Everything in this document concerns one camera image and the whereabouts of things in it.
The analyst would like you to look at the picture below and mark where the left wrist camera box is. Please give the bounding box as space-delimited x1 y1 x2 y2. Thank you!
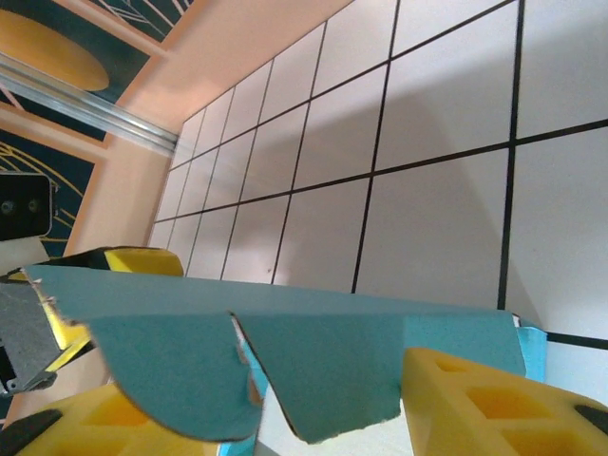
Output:
0 172 62 277

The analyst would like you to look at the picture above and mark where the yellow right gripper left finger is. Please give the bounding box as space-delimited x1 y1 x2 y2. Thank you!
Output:
0 383 219 456

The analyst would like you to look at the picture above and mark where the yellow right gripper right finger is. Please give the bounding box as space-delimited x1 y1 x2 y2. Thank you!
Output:
402 347 608 456

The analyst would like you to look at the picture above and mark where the teal paper box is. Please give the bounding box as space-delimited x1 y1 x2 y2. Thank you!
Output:
22 263 548 456

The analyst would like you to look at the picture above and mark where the aluminium frame post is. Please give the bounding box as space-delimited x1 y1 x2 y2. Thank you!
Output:
0 50 181 157

